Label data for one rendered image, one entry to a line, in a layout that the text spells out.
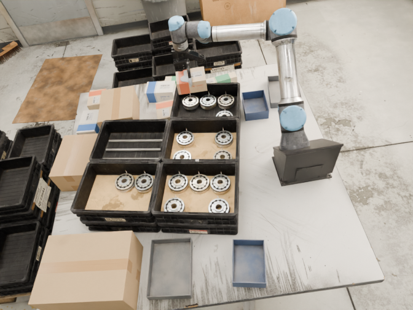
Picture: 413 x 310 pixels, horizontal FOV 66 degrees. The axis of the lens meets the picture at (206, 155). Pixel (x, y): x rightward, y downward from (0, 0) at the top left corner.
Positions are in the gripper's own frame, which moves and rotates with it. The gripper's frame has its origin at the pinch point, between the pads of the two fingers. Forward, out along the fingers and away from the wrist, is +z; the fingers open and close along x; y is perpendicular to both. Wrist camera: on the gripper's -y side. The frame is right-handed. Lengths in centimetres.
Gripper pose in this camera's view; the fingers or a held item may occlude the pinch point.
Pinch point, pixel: (190, 78)
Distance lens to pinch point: 182.4
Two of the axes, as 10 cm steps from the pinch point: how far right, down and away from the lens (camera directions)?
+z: 1.1, 6.1, 7.9
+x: 1.0, 7.8, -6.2
